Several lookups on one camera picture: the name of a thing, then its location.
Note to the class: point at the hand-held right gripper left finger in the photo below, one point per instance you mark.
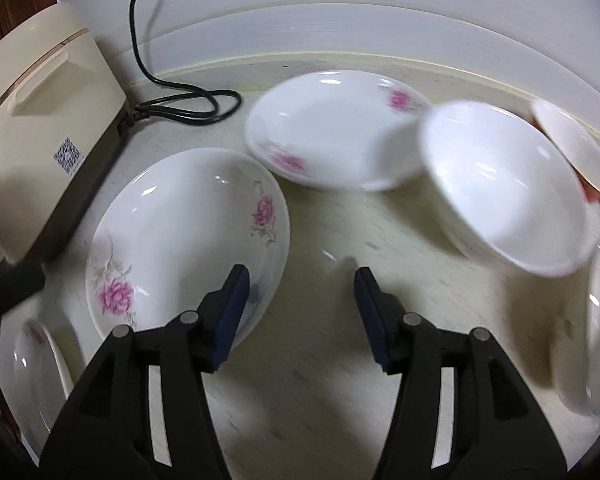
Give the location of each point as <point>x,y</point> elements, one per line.
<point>230,310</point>

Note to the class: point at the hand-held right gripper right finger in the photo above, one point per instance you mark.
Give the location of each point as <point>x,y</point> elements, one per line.
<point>372,315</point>

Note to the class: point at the stack of floral white plates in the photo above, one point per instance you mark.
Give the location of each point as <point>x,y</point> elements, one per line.
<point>330,125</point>

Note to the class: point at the small white bowl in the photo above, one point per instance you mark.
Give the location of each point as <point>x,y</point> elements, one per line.
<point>570,145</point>

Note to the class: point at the cream rice cooker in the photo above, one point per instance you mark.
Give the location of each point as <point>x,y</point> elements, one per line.
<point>40,110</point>

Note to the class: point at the brown wooden door frame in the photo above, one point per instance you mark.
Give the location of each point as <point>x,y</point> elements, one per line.
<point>10,20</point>

